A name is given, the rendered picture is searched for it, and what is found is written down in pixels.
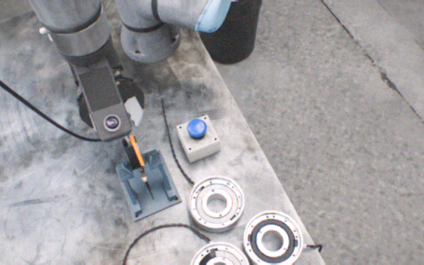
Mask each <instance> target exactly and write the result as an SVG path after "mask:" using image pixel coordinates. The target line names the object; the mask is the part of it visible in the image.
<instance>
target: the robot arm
mask: <svg viewBox="0 0 424 265"><path fill-rule="evenodd" d="M29 2H30V4H31V5H32V8H33V9H34V11H35V14H36V16H37V17H38V20H39V22H40V23H41V25H42V26H43V27H42V28H40V29H39V31H40V33H41V34H42V35H47V34H48V35H49V38H50V40H51V42H52V43H53V45H54V47H55V48H56V50H58V52H59V54H60V56H61V57H62V58H63V59H64V60H65V61H66V62H67V63H68V64H69V67H70V69H71V73H72V76H73V78H74V82H75V84H76V86H78V87H79V88H78V90H77V94H78V97H79V98H76V101H77V109H78V111H79V115H80V118H81V119H82V120H83V121H84V122H85V123H86V124H87V125H88V126H89V127H90V128H91V129H93V130H95V131H96V133H97V135H98V137H99V138H100V139H101V141H103V142H105V143H109V142H111V141H115V140H118V139H120V138H123V137H126V136H128V135H129V134H130V133H131V132H132V124H131V121H130V118H131V119H132V121H133V124H134V125H135V127H139V126H140V124H141V121H142V119H143V116H144V92H143V90H142V88H141V86H140V85H139V84H138V83H137V82H136V81H135V80H134V78H132V79H130V78H129V75H128V73H125V72H123V70H124V69H123V67H122V64H121V61H120V59H119V56H118V55H117V53H116V50H115V48H114V45H113V43H112V42H113V40H112V36H111V34H110V25H109V23H108V20H107V17H106V15H105V11H104V9H103V6H102V3H101V1H100V0H29ZM115 2H116V6H117V8H118V11H119V15H120V17H121V22H122V25H121V44H122V46H123V49H124V52H125V53H126V55H127V56H128V57H130V58H131V59H133V60H135V61H138V62H141V63H156V62H159V61H161V60H165V59H166V58H168V57H170V56H171V55H173V54H174V53H175V52H176V51H177V49H178V47H179V45H180V41H181V35H180V28H179V27H188V28H192V29H195V30H196V31H199V30H201V31H204V32H214V31H216V30H217V29H218V28H219V27H220V26H221V25H222V23H223V21H224V19H225V16H226V15H227V11H228V9H229V7H230V3H231V0H115ZM128 113H129V115H130V118H129V116H128Z"/></svg>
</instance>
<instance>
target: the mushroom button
mask: <svg viewBox="0 0 424 265"><path fill-rule="evenodd" d="M187 130H188V133H189V135H191V136H193V137H196V138H198V137H201V136H202V135H204V134H205V132H206V130H207V127H206V123H205V122H204V121H203V120H201V119H194V120H192V121H190V122H189V124H188V126H187Z"/></svg>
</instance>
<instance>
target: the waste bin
mask: <svg viewBox="0 0 424 265"><path fill-rule="evenodd" d="M261 5H262V0H231V3H230V7H229V9H228V11H227V15H226V16H225V19H224V21H223V23H222V25H221V26H220V27H219V28H218V29H217V30H216V31H214V32H204V31H201V30H199V34H200V38H201V40H202V44H203V46H204V47H205V49H206V51H207V53H208V54H209V56H210V58H211V59H212V61H215V62H217V63H223V64H232V63H238V62H240V61H242V60H244V59H246V58H247V57H249V56H250V55H251V53H252V51H253V49H254V47H255V38H256V33H257V28H258V20H259V15H260V8H261Z"/></svg>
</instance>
